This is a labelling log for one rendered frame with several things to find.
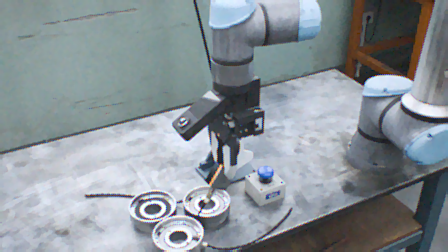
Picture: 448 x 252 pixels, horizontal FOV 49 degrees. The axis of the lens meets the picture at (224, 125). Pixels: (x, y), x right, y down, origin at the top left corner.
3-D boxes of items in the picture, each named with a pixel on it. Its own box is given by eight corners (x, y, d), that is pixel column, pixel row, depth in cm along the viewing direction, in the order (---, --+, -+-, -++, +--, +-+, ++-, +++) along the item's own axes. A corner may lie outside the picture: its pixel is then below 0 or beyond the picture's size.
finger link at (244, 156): (257, 178, 98) (256, 137, 94) (232, 188, 96) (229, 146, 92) (249, 171, 101) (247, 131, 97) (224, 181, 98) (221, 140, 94)
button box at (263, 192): (259, 207, 114) (260, 191, 112) (244, 190, 120) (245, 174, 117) (289, 197, 118) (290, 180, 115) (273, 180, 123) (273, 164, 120)
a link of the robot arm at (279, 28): (298, -16, 92) (243, -10, 89) (327, 3, 83) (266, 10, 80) (295, 25, 96) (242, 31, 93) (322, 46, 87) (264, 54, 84)
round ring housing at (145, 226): (120, 220, 111) (118, 206, 109) (155, 197, 118) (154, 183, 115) (152, 242, 105) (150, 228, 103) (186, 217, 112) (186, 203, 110)
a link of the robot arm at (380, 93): (387, 111, 132) (397, 65, 125) (419, 137, 121) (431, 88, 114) (348, 118, 129) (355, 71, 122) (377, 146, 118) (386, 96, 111)
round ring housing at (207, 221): (237, 206, 115) (237, 192, 113) (218, 235, 107) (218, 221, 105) (197, 194, 119) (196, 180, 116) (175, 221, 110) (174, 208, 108)
